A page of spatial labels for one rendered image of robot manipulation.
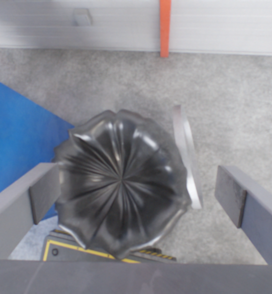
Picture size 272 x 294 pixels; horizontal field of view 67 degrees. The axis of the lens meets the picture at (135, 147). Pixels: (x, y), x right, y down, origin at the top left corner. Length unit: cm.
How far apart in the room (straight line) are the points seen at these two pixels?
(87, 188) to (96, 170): 8
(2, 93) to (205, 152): 113
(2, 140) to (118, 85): 91
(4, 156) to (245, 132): 133
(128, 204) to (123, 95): 88
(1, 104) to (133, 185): 58
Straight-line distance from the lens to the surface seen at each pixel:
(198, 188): 131
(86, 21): 142
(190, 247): 145
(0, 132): 90
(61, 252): 123
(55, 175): 16
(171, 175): 73
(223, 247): 148
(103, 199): 86
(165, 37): 143
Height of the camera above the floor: 137
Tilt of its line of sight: 79 degrees down
